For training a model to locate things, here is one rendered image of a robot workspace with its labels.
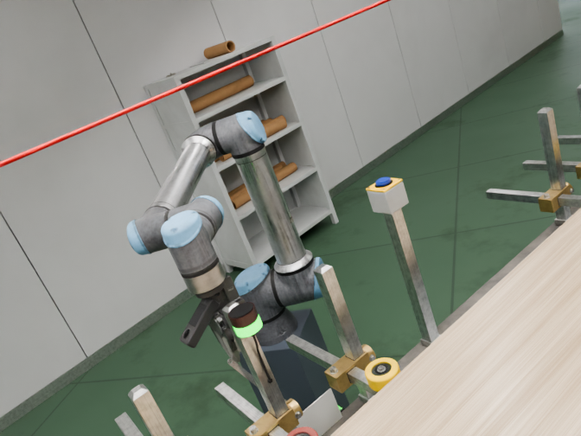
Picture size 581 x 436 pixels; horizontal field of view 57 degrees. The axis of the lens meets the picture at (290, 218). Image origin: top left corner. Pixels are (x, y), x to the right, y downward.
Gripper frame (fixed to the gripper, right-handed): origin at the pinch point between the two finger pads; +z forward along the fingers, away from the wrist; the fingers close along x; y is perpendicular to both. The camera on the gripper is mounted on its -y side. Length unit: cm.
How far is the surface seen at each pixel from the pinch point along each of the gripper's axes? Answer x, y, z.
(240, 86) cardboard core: 250, 168, -29
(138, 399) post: -9.5, -23.4, -11.7
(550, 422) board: -60, 29, 11
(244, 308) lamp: -12.8, 2.9, -16.7
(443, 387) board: -38.8, 26.2, 11.2
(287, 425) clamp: -10.3, 1.8, 17.0
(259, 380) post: -9.5, 0.5, 2.5
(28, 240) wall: 254, -10, 4
